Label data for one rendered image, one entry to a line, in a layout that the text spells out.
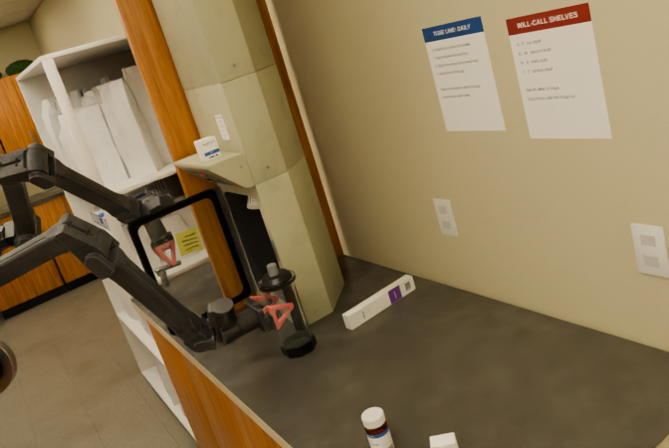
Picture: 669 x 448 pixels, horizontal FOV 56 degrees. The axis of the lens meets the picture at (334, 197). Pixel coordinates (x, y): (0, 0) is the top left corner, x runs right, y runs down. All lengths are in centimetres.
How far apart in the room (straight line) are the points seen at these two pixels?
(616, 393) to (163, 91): 152
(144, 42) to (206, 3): 38
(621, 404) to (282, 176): 105
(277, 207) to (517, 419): 89
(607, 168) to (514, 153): 25
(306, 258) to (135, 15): 91
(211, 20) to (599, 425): 133
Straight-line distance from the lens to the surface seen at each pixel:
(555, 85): 143
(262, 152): 181
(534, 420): 137
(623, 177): 141
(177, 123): 211
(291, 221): 186
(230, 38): 179
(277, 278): 172
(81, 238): 151
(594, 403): 140
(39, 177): 181
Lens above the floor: 179
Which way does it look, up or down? 15 degrees down
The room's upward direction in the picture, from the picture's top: 17 degrees counter-clockwise
